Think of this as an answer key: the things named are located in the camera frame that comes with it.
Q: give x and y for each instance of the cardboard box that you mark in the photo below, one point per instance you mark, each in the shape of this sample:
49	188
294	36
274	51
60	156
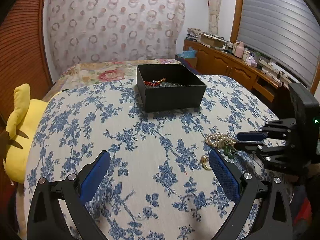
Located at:
192	62

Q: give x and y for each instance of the blue floral blanket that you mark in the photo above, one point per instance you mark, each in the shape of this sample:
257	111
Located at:
150	142

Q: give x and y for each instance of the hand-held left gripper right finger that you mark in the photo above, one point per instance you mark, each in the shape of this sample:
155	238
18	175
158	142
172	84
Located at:
223	177

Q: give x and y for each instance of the small white box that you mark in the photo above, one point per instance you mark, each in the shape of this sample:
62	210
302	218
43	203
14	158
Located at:
246	55

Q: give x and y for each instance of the circle patterned curtain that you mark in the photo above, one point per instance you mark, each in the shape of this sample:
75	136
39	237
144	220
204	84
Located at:
112	25

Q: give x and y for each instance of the green bottle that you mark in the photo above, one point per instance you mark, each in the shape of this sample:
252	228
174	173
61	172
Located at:
257	57

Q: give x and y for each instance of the yellow plush toy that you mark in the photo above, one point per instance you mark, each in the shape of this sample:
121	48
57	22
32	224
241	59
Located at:
25	120

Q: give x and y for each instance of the grey window blind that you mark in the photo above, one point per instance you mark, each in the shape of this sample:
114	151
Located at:
275	17

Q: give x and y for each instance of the pink tissue box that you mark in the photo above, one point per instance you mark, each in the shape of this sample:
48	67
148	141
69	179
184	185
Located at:
251	61

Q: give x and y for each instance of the dark blue blanket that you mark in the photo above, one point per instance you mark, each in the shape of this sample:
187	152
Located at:
187	67

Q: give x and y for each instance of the blue plastic bag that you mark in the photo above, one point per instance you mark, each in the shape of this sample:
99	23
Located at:
188	53

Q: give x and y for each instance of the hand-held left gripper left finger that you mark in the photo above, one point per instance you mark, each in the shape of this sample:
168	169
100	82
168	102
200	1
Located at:
96	172

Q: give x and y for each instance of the brown slatted wardrobe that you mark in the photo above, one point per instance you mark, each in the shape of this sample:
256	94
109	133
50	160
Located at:
22	42

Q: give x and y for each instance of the pink floral bed sheet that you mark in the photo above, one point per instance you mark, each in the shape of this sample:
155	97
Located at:
107	76

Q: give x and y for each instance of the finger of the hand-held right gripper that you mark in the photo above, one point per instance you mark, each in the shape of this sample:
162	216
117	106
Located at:
251	136
250	145

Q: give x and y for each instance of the beige lace curtain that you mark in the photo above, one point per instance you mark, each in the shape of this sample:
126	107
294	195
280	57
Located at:
214	5

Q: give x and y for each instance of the wooden sideboard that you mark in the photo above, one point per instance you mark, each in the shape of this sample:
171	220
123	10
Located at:
225	62

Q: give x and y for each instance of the flat box with papers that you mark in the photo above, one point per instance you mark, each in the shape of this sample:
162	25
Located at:
212	40

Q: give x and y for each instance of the black square box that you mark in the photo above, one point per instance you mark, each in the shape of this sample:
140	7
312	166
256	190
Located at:
175	97

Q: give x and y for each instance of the pink thermos jug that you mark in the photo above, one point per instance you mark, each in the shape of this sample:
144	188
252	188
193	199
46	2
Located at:
238	50

